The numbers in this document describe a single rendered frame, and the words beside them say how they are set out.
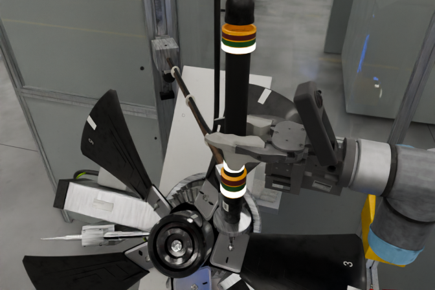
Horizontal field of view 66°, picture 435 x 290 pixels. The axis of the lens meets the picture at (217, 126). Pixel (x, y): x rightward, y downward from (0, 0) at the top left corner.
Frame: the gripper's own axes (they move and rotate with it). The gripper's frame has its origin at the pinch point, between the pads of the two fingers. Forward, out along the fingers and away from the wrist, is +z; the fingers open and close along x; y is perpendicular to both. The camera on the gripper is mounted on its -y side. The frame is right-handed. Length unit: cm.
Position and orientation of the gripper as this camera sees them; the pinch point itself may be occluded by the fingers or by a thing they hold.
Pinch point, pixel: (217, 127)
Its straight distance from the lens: 51.4
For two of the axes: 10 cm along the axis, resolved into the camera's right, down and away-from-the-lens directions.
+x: 2.9, -5.4, 7.9
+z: -9.6, -1.8, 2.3
